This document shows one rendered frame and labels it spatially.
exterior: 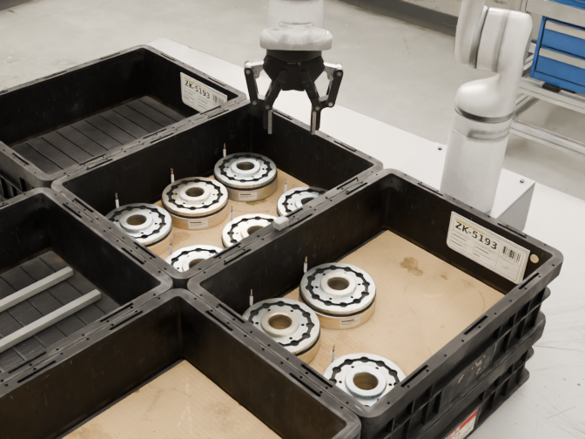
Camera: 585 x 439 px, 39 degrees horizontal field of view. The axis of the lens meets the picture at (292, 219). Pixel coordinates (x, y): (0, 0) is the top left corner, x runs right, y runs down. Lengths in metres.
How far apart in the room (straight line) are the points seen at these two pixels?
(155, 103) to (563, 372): 0.88
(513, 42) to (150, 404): 0.70
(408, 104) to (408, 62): 0.42
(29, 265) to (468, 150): 0.68
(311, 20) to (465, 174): 0.40
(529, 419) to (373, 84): 2.56
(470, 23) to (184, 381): 0.63
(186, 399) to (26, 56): 3.04
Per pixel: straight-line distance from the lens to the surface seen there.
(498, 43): 1.23
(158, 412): 0.99
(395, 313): 1.12
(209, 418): 0.98
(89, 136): 1.52
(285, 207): 1.25
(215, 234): 1.24
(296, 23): 1.07
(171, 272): 1.02
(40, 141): 1.52
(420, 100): 3.50
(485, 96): 1.28
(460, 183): 1.34
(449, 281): 1.19
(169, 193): 1.29
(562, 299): 1.42
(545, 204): 1.64
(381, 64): 3.79
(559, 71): 3.00
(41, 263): 1.23
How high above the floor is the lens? 1.57
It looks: 36 degrees down
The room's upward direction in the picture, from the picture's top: 2 degrees clockwise
